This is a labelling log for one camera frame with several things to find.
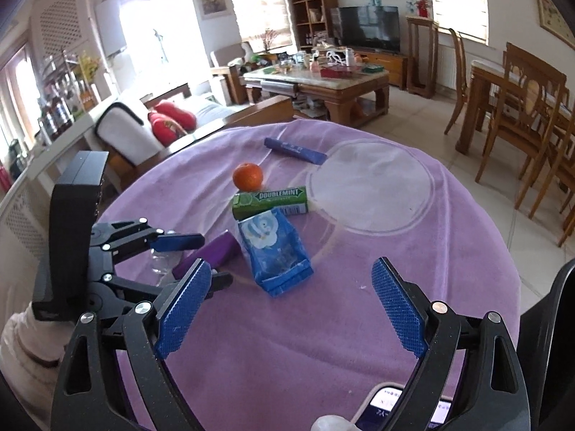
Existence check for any purple tablecloth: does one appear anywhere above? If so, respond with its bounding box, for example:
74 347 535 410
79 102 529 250
102 120 520 430

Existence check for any blue stick wrapper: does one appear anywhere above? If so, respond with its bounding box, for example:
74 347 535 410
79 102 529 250
264 137 327 166

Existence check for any black flat television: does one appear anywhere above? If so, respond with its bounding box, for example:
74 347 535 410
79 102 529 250
330 6 401 54

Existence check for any clear round plastic lid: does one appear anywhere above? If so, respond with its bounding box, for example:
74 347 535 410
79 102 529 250
306 139 435 236

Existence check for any wooden coffee table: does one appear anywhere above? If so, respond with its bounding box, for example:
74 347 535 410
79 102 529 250
245 69 390 128

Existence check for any wooden bookshelf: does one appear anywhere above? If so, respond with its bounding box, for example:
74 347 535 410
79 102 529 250
289 0 338 52

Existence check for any wooden dining table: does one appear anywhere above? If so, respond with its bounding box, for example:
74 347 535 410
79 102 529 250
455 60 572 155

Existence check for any wooden sofa frame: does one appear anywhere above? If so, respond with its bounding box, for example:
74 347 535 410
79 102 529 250
93 96 295 191

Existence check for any framed floral picture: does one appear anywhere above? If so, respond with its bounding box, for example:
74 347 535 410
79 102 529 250
536 0 575 49

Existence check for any purple white tube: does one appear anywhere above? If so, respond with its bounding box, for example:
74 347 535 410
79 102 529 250
171 231 241 280

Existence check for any wooden dining chair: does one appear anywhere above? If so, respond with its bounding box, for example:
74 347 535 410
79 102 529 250
475 43 567 208
528 110 574 247
443 28 469 134

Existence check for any tall wooden plant stand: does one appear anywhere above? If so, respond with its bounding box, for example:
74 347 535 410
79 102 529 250
406 16 438 98

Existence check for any left hand white glove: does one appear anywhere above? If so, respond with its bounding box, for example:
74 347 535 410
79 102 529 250
1 306 74 416

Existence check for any green doublemint gum box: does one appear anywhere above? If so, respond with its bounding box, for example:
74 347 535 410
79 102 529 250
231 186 308 221

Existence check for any red cushion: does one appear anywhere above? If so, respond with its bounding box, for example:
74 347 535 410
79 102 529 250
154 101 197 131
148 111 187 147

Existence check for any orange tangerine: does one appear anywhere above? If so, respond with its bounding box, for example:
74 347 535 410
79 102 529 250
232 162 264 193

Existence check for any blue tissue pack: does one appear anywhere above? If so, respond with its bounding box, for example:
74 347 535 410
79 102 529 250
238 208 314 298

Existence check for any smartphone with lit screen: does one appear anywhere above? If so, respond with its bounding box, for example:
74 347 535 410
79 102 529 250
352 383 452 430

